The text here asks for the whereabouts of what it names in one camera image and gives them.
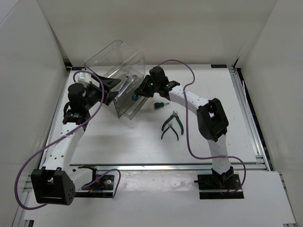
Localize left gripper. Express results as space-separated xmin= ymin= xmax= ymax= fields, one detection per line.
xmin=82 ymin=74 xmax=121 ymax=110

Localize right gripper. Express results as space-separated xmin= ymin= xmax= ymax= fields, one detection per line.
xmin=135 ymin=75 xmax=160 ymax=98

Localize large ratchet wrench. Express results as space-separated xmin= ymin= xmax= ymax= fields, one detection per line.
xmin=117 ymin=75 xmax=137 ymax=92

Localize green stubby screwdriver orange cap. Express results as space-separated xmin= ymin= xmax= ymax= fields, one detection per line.
xmin=153 ymin=102 xmax=169 ymax=109

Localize clear plastic drawer organizer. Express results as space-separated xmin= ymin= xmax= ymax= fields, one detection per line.
xmin=84 ymin=40 xmax=147 ymax=120

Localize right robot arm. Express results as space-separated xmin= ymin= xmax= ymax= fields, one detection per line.
xmin=134 ymin=66 xmax=234 ymax=189

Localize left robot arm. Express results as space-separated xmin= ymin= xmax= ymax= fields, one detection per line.
xmin=31 ymin=71 xmax=121 ymax=205

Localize green handled cutting pliers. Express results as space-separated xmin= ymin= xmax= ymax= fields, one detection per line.
xmin=161 ymin=110 xmax=185 ymax=135

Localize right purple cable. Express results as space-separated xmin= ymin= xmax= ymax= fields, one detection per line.
xmin=156 ymin=59 xmax=246 ymax=193

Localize green handled small pliers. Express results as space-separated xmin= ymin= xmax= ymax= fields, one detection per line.
xmin=160 ymin=123 xmax=179 ymax=141

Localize aluminium front rail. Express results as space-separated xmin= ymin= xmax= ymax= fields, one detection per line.
xmin=67 ymin=162 xmax=268 ymax=171

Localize aluminium rail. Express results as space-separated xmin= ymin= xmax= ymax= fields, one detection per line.
xmin=67 ymin=162 xmax=268 ymax=171
xmin=228 ymin=65 xmax=273 ymax=171

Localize aluminium right rail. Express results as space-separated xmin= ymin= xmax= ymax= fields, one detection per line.
xmin=228 ymin=65 xmax=273 ymax=171

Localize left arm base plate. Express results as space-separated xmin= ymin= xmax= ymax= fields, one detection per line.
xmin=71 ymin=165 xmax=121 ymax=198

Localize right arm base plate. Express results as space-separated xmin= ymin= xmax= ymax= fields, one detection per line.
xmin=194 ymin=174 xmax=244 ymax=200

